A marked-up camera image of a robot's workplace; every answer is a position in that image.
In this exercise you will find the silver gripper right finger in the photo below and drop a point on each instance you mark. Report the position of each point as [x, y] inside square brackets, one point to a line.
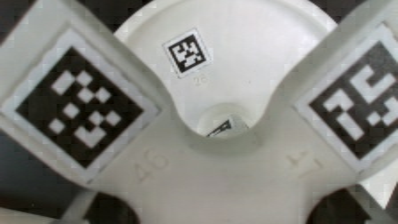
[349, 207]

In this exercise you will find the white round table top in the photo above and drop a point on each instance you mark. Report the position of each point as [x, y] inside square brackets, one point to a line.
[221, 45]

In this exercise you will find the white cross-shaped table base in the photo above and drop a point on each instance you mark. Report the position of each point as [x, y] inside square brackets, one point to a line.
[88, 112]

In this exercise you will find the white cylindrical table leg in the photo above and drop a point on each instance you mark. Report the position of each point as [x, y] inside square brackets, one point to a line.
[225, 121]

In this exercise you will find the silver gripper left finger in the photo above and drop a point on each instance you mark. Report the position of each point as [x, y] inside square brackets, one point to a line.
[97, 208]

